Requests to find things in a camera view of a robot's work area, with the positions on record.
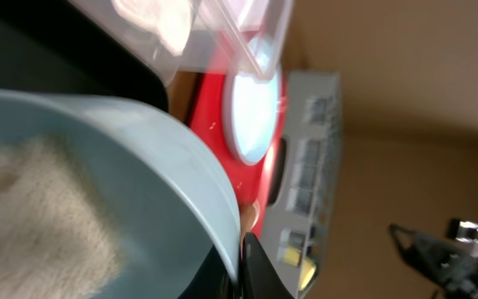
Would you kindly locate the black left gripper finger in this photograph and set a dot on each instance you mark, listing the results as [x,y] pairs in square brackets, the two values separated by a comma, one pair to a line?
[260,279]

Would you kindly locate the light blue bowl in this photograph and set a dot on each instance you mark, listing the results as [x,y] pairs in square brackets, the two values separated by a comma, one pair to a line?
[169,198]

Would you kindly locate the pile of rice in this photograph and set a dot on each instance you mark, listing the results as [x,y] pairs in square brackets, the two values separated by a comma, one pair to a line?
[56,238]

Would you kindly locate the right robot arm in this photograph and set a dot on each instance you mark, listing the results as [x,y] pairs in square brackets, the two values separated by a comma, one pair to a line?
[453,269]

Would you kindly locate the grey dishwasher rack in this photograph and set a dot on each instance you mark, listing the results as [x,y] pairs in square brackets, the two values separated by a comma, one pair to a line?
[307,167]

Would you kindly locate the black waste bin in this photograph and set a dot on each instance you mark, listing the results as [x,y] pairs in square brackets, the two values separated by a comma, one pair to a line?
[49,46]

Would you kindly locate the brown carrot piece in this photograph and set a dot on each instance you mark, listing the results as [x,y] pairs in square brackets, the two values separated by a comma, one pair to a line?
[249,214]

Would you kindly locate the light blue plate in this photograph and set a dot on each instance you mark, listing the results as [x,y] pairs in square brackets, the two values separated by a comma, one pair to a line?
[250,109]

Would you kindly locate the red plastic tray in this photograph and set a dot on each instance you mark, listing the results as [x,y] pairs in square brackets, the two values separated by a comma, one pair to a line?
[250,183]

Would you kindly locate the clear plastic bin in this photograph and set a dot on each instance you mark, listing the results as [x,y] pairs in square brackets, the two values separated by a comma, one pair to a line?
[208,36]

